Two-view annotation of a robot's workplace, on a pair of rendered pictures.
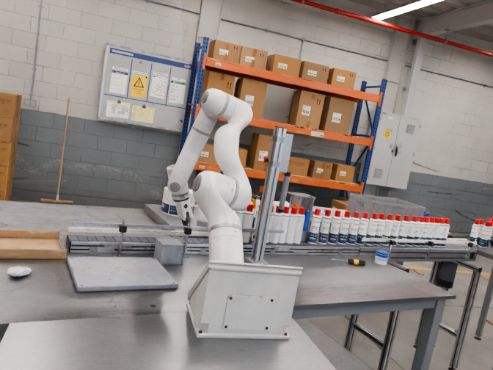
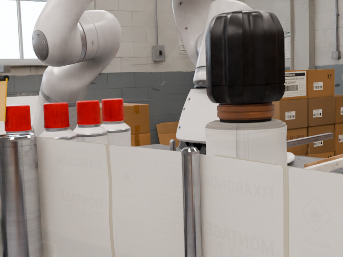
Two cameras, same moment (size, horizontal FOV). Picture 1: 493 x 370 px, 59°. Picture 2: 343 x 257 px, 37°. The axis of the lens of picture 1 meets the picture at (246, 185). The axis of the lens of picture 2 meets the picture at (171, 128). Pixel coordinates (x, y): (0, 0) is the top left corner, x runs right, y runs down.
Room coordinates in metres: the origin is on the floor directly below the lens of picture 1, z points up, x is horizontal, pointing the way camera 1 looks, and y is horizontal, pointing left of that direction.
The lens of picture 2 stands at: (2.93, 0.00, 1.11)
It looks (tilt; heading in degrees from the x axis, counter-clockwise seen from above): 6 degrees down; 166
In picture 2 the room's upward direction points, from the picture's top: 2 degrees counter-clockwise
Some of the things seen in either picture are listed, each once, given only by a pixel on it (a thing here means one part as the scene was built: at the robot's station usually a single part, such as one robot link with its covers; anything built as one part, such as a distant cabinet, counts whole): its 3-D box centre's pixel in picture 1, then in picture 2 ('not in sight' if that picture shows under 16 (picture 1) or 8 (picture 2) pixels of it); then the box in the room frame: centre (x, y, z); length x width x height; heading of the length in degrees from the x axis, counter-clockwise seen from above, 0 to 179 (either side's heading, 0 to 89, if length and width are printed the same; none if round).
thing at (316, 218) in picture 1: (315, 226); not in sight; (2.47, -0.43, 0.98); 0.05 x 0.05 x 0.20
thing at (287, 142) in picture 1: (280, 151); not in sight; (2.20, -0.14, 1.38); 0.17 x 0.10 x 0.19; 175
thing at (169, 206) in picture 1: (178, 201); not in sight; (2.66, 0.39, 0.95); 0.20 x 0.20 x 0.14
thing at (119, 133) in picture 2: not in sight; (115, 165); (2.16, 0.10, 0.98); 0.05 x 0.05 x 0.20
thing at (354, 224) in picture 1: (353, 228); not in sight; (2.62, -0.69, 0.98); 0.05 x 0.05 x 0.20
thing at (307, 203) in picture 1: (297, 216); not in sight; (2.51, -0.33, 1.01); 0.14 x 0.13 x 0.26; 120
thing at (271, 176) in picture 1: (268, 194); not in sight; (2.12, -0.11, 1.16); 0.04 x 0.04 x 0.67; 30
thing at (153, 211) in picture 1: (221, 224); not in sight; (2.67, 0.11, 0.86); 0.80 x 0.67 x 0.05; 120
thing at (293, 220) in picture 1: (291, 225); not in sight; (2.38, -0.28, 0.98); 0.05 x 0.05 x 0.20
